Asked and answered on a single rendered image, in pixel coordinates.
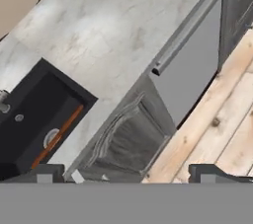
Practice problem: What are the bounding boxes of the grey dishwasher front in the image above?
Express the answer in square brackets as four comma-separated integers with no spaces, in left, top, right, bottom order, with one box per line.
[148,0,222,130]

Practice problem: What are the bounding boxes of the orange narrow strip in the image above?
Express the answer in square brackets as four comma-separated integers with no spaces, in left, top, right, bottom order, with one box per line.
[31,104,85,170]

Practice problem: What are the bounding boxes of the black sink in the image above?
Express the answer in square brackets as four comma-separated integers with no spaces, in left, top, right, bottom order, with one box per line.
[0,57,99,182]

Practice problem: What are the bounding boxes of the grey wooden cabinet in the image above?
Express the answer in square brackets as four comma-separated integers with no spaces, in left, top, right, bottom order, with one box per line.
[218,0,253,68]

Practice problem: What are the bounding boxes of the grey wooden cabinet door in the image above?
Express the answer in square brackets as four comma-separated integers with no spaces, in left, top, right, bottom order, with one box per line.
[63,74,178,184]

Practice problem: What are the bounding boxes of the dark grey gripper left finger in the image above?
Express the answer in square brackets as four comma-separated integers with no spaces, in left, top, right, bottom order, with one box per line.
[2,163,66,184]

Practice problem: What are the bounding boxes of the grey dishwasher handle bar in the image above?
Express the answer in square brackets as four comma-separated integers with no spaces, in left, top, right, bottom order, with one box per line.
[151,0,233,77]

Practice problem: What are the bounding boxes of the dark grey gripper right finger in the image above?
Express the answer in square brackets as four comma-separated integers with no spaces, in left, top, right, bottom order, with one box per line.
[188,163,253,184]

